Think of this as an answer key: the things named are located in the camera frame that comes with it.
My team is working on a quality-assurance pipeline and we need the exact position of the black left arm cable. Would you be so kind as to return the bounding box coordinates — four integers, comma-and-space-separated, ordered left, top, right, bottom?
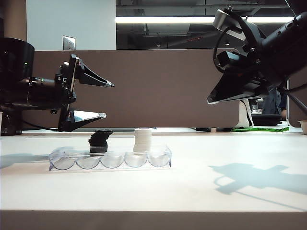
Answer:
23, 119, 60, 132

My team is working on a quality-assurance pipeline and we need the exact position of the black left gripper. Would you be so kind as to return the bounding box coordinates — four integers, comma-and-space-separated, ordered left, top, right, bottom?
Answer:
55, 54, 115, 132

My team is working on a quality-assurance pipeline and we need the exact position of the white bag with black strap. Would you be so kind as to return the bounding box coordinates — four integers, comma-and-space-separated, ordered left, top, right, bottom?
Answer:
236, 99, 254, 128

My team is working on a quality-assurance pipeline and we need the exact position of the seated person in dark jacket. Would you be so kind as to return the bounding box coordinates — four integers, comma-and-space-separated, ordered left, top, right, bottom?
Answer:
262, 87, 288, 118

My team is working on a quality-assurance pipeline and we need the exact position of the clear acrylic chip tray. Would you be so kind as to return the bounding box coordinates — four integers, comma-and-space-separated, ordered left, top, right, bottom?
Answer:
48, 145, 172, 172

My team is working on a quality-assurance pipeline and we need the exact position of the metal wall outlet plate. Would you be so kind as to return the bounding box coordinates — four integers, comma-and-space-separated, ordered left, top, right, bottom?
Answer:
62, 35, 77, 51

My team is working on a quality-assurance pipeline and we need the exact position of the brown desk partition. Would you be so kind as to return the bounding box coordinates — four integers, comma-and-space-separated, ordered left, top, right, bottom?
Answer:
286, 76, 307, 127
23, 49, 241, 129

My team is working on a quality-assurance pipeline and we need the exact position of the long ceiling light strip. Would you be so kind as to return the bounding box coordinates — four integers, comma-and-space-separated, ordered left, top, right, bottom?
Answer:
115, 16, 292, 24

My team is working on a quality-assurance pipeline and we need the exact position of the grey metal partition rail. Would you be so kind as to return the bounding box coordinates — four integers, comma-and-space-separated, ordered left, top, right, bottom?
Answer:
71, 128, 156, 132

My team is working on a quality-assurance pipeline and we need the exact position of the black padded case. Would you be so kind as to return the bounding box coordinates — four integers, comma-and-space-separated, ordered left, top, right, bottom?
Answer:
251, 114, 283, 126

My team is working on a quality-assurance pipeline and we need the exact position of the beige paper bowl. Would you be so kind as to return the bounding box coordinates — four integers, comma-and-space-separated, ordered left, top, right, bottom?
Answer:
297, 120, 307, 135

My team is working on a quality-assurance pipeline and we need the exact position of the black looped right arm cable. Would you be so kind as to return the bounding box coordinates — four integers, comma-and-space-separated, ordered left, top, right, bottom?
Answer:
213, 27, 249, 74

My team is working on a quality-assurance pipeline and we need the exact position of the stack of black poker chips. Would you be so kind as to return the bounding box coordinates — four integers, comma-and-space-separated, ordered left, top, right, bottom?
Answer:
88, 133, 110, 154

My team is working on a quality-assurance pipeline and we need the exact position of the stack of white poker chips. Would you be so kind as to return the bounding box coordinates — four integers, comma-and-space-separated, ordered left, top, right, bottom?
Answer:
133, 128, 152, 153

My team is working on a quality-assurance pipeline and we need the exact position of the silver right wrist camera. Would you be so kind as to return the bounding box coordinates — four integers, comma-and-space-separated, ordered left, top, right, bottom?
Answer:
212, 9, 244, 36

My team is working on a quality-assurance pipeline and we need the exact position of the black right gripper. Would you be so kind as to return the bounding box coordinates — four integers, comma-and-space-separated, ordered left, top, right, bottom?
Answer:
207, 39, 290, 104

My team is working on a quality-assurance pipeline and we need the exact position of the green lanyard strap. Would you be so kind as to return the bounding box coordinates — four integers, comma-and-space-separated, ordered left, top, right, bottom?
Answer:
232, 126, 290, 133

